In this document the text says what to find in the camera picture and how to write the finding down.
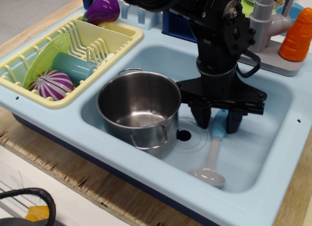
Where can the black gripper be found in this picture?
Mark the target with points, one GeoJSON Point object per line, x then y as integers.
{"type": "Point", "coordinates": [225, 91]}

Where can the blue and white ladle spoon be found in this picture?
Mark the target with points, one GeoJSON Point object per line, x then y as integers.
{"type": "Point", "coordinates": [207, 173]}

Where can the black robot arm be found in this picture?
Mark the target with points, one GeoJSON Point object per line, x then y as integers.
{"type": "Point", "coordinates": [223, 36]}

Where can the stainless steel pot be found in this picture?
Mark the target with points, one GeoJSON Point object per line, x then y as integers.
{"type": "Point", "coordinates": [141, 108]}

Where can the light blue toy sink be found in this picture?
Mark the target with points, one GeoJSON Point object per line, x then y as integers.
{"type": "Point", "coordinates": [258, 157]}

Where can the dark blue box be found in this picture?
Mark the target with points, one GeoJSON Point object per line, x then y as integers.
{"type": "Point", "coordinates": [176, 26]}

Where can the orange toy carrot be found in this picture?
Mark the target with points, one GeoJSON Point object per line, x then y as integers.
{"type": "Point", "coordinates": [296, 44]}

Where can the grey toy faucet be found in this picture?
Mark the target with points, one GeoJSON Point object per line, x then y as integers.
{"type": "Point", "coordinates": [267, 25]}

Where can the wooden board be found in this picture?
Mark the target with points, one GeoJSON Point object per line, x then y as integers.
{"type": "Point", "coordinates": [80, 177]}

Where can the blue bowl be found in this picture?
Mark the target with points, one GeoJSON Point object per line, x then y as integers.
{"type": "Point", "coordinates": [293, 13]}

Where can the teal toy cup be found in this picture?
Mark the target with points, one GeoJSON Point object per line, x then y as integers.
{"type": "Point", "coordinates": [76, 68]}

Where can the purple toy eggplant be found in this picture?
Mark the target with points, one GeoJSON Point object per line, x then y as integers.
{"type": "Point", "coordinates": [102, 11]}

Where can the purple white striped toy onion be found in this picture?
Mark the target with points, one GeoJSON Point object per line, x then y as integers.
{"type": "Point", "coordinates": [52, 83]}

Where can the yellow dish rack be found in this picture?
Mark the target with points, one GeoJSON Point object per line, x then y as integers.
{"type": "Point", "coordinates": [102, 45]}

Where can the green toy plate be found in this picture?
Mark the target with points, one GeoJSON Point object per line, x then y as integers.
{"type": "Point", "coordinates": [43, 61]}

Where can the yellow tape piece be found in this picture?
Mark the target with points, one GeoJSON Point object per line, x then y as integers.
{"type": "Point", "coordinates": [37, 213]}

